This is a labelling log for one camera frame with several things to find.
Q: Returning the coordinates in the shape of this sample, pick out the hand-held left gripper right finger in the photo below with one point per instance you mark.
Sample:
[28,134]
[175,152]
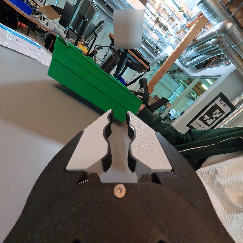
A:
[151,150]

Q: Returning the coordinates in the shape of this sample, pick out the wooden ceiling beam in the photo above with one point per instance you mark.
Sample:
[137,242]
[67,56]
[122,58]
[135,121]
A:
[176,55]

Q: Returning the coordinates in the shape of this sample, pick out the green bin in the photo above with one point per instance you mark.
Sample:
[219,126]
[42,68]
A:
[79,76]

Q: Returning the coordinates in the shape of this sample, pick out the person's right forearm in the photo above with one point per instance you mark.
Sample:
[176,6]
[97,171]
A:
[161,127]

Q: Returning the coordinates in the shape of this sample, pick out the black framed marker sign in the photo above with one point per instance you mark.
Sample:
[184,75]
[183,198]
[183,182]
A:
[210,113]

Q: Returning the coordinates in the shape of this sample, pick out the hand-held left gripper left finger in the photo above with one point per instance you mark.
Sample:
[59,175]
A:
[87,148]

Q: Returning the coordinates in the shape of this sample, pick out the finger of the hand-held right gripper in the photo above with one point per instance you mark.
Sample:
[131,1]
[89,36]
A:
[137,95]

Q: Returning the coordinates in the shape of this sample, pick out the person's light pants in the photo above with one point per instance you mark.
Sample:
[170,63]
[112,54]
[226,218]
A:
[224,189]

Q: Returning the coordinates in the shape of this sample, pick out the person's right hand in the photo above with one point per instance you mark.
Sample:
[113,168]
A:
[142,108]

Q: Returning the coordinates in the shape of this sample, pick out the silver ventilation ducts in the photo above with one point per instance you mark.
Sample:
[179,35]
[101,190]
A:
[214,43]

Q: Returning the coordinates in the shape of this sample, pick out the printed instruction sheet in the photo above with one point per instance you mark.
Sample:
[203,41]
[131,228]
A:
[19,43]

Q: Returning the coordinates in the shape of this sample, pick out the dark green jacket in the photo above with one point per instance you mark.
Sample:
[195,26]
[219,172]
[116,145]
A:
[208,144]

